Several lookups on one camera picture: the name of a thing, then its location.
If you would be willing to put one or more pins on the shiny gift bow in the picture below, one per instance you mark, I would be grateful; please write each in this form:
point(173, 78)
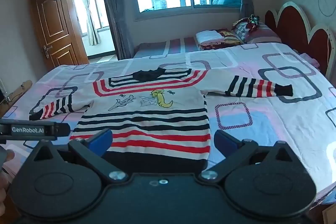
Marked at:
point(253, 19)

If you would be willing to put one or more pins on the patterned red pillow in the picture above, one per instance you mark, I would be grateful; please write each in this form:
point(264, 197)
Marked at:
point(258, 32)

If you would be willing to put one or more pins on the brown wooden door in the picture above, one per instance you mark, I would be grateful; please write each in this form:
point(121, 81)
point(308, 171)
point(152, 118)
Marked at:
point(56, 29)

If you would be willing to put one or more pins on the person's left hand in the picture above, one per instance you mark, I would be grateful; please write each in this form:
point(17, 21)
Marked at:
point(3, 191)

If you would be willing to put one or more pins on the red scalloped headboard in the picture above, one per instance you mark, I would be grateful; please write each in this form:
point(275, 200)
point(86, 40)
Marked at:
point(299, 27)

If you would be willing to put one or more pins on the white folded cloth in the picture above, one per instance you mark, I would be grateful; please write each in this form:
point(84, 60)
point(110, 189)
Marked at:
point(208, 36)

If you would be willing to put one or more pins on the pale sheer curtain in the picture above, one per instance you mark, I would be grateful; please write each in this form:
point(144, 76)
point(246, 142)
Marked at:
point(90, 14)

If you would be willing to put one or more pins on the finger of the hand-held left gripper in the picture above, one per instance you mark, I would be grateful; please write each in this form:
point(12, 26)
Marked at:
point(63, 129)

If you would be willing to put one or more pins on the pink cloth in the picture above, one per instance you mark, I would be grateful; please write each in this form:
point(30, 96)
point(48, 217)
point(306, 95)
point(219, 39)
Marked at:
point(309, 59)

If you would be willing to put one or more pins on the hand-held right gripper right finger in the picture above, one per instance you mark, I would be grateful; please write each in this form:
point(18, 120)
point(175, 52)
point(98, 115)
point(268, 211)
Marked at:
point(225, 142)

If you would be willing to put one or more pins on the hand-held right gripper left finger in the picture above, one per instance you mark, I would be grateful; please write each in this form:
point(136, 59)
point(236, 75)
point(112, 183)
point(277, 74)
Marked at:
point(101, 141)

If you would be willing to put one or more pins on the striped knit sweater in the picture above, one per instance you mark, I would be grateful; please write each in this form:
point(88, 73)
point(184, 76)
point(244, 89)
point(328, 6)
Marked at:
point(147, 119)

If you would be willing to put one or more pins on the bed with patterned sheet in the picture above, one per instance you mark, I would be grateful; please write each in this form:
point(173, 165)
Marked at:
point(262, 108)

